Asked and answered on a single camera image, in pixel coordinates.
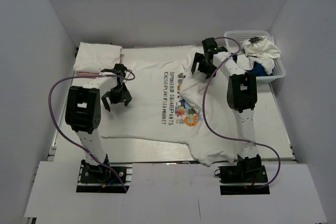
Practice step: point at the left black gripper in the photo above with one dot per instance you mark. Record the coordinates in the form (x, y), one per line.
(124, 96)

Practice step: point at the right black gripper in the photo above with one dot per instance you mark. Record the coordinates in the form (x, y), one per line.
(208, 71)

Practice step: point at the white cartoon print t-shirt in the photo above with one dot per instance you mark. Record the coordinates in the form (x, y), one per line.
(170, 104)

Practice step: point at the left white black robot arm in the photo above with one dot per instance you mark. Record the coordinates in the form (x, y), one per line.
(84, 114)

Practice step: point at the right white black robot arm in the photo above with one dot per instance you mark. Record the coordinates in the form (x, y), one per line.
(241, 98)

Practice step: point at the white plastic laundry basket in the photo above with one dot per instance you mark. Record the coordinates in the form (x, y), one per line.
(234, 45)

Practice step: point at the folded pink t-shirt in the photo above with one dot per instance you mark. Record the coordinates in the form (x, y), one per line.
(89, 73)

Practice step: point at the folded white t-shirt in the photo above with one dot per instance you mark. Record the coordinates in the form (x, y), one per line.
(95, 49)

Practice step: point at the blue t-shirt in basket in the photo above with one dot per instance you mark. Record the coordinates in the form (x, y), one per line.
(261, 67)

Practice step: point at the crumpled white t-shirt in basket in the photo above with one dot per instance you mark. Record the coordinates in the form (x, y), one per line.
(260, 47)

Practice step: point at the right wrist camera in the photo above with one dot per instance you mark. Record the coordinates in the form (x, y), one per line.
(210, 45)

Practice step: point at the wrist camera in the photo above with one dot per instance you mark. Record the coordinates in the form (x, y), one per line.
(119, 69)
(210, 45)

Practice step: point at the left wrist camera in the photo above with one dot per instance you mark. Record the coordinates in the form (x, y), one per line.
(119, 69)

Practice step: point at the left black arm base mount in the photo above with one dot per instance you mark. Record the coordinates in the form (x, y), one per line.
(98, 179)

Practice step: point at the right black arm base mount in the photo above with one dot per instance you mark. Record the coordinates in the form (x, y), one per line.
(247, 177)

